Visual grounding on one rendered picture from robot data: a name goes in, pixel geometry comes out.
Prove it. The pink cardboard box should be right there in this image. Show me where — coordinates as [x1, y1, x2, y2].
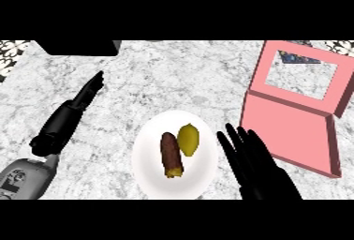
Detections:
[239, 39, 354, 179]

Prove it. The yellow lemon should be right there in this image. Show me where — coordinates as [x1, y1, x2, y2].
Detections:
[176, 123, 202, 158]

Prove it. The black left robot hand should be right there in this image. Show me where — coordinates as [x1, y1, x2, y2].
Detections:
[30, 70, 105, 158]

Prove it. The white oval plate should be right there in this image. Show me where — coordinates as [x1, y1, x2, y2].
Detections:
[131, 110, 220, 200]

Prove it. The black appliance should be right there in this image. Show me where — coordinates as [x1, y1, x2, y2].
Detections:
[34, 39, 123, 57]

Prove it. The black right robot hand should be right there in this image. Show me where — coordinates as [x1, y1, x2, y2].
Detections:
[216, 123, 304, 201]

